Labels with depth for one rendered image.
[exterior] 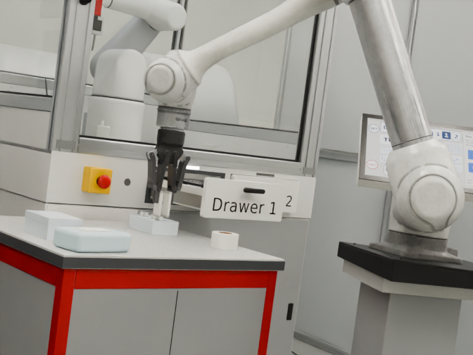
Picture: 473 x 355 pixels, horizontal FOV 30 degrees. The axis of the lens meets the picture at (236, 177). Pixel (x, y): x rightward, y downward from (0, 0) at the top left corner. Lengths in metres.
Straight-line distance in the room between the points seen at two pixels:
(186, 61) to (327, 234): 2.68
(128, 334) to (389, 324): 0.67
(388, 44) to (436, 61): 2.17
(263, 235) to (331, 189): 1.81
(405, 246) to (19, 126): 1.18
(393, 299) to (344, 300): 2.39
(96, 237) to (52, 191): 0.60
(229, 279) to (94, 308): 0.37
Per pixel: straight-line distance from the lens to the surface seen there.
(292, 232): 3.06
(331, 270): 4.72
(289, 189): 2.99
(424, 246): 2.29
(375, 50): 2.14
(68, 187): 2.53
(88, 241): 1.92
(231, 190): 2.48
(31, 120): 2.64
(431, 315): 2.31
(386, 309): 2.26
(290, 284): 3.09
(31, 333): 2.02
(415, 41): 4.43
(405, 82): 2.13
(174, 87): 2.16
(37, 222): 2.10
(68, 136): 2.52
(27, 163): 2.63
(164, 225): 2.39
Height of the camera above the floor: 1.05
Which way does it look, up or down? 3 degrees down
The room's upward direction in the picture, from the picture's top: 7 degrees clockwise
